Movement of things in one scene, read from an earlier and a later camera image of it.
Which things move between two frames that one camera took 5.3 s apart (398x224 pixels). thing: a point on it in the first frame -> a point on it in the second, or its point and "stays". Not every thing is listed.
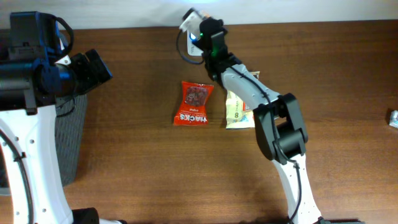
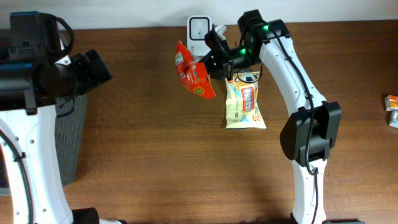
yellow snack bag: (238, 116) stays
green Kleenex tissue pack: (393, 119) stays
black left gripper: (83, 63) stays
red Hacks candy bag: (193, 107) -> (193, 73)
